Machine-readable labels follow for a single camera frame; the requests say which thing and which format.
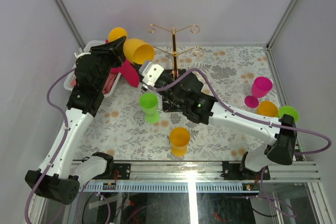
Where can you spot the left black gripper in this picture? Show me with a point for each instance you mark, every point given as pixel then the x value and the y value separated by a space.
pixel 113 51

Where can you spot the orange plastic wine glass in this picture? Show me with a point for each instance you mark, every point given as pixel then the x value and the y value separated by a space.
pixel 135 50

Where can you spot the magenta plastic wine glass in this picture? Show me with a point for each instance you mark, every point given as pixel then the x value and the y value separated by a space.
pixel 259 89

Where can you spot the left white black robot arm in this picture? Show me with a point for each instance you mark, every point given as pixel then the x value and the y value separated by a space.
pixel 55 179

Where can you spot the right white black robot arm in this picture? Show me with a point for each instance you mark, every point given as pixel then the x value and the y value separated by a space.
pixel 277 134

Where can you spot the gold wine glass rack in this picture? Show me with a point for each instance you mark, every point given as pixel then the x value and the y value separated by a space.
pixel 173 51

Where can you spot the green wine glass centre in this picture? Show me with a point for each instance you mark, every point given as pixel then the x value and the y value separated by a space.
pixel 149 104

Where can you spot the green wine glass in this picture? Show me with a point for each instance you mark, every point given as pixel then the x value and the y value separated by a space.
pixel 149 104
pixel 289 111

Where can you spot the orange wine glass front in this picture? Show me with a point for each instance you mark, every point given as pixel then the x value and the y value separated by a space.
pixel 179 139

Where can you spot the orange wine glass right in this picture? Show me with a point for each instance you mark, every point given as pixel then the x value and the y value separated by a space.
pixel 267 108

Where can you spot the green wine glass right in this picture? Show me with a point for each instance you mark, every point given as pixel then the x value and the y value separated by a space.
pixel 289 111

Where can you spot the magenta cloth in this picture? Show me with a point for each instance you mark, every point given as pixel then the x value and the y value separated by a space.
pixel 128 73

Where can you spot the pink cloth in basket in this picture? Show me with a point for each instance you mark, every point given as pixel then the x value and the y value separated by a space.
pixel 107 90

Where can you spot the floral table mat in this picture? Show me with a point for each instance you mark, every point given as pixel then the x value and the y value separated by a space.
pixel 120 129

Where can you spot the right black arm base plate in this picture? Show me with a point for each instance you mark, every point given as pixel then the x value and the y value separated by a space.
pixel 238 171

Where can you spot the aluminium mounting rail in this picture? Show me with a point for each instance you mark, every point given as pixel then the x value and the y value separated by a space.
pixel 297 172

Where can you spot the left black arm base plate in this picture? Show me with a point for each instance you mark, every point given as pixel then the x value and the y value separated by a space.
pixel 117 172

